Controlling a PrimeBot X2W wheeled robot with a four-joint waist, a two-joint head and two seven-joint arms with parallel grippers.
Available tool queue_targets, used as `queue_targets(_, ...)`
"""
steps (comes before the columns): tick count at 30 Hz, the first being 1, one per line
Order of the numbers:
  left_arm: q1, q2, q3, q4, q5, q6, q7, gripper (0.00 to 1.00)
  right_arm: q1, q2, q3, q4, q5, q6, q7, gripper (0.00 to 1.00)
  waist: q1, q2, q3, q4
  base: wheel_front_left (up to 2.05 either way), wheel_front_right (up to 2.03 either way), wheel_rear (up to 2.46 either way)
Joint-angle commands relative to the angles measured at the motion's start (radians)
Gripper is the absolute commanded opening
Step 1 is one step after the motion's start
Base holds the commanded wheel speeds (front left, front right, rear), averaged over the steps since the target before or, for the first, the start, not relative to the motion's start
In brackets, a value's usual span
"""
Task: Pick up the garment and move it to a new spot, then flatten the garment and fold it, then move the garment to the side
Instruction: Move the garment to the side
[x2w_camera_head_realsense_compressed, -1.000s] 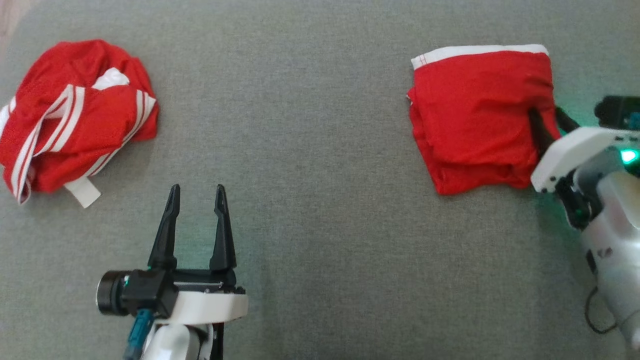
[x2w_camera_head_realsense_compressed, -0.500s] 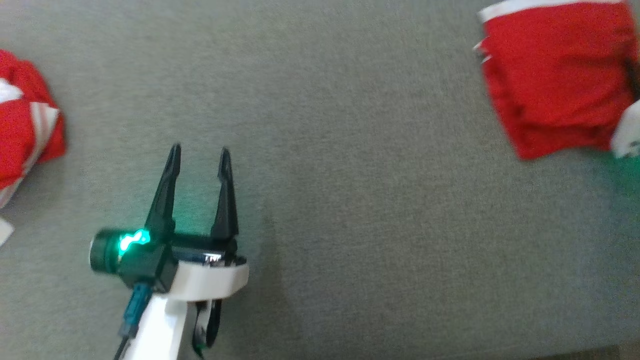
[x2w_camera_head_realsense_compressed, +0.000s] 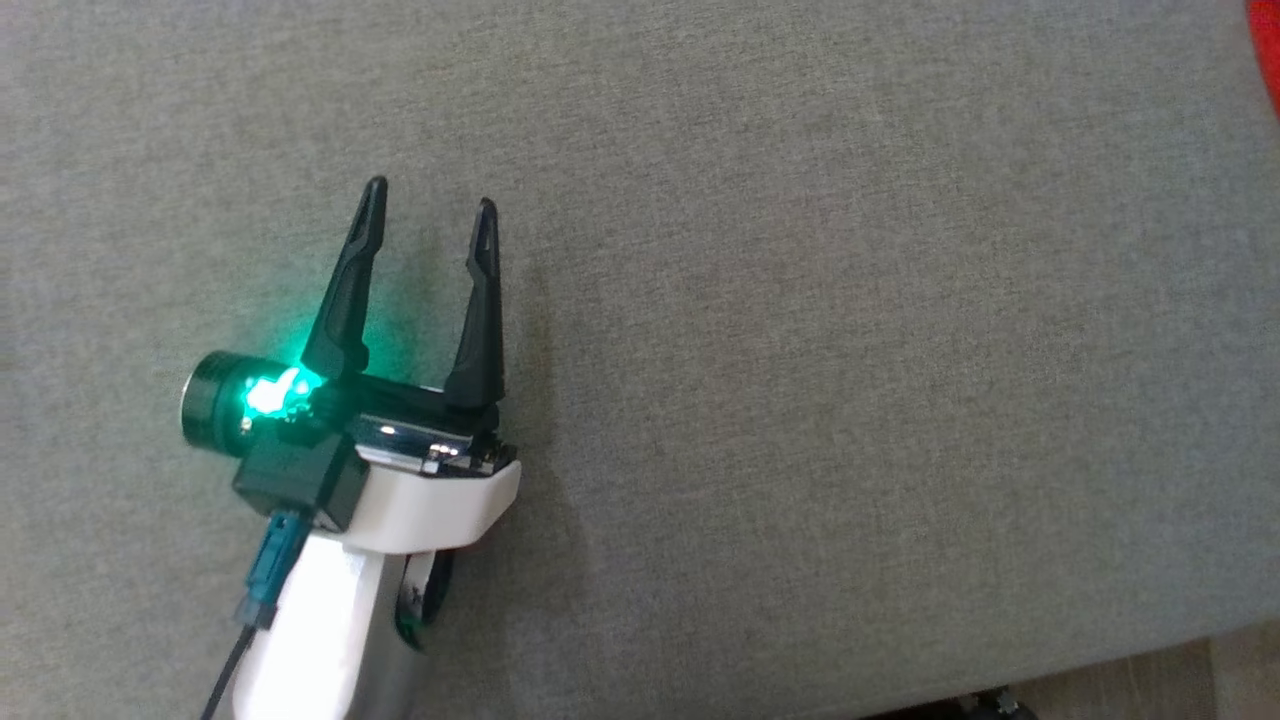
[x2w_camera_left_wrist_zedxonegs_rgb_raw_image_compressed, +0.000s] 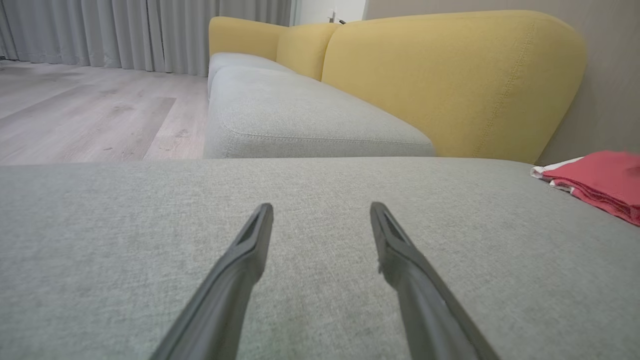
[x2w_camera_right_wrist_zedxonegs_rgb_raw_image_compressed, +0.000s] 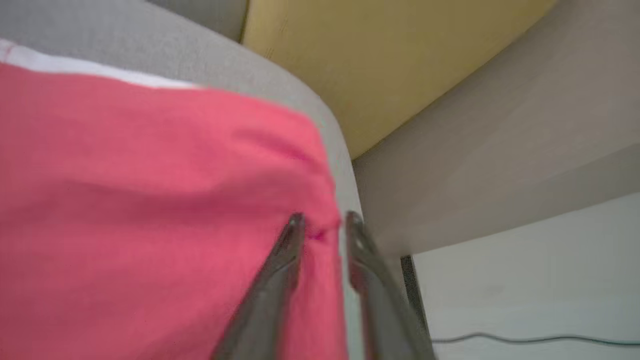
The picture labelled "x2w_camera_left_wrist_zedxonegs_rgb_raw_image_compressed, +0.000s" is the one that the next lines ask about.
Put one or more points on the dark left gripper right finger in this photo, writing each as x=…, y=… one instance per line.
x=425, y=310

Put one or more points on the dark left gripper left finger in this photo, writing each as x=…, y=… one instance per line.
x=225, y=300

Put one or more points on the red jersey with white stripes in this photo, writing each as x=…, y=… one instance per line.
x=605, y=180

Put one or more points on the large grey sofa seat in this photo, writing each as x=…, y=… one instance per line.
x=100, y=250

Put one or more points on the grey sofa seat cushion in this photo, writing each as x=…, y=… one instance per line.
x=240, y=61
x=300, y=115

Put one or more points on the wide yellow sofa backrest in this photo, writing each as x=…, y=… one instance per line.
x=440, y=85

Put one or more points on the yellow sofa armrest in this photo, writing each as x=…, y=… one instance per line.
x=240, y=36

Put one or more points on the narrow yellow sofa backrest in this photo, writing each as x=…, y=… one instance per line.
x=305, y=47

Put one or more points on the grey pleated curtain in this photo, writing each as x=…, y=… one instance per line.
x=125, y=30

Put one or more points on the white door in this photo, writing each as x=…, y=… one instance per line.
x=315, y=10

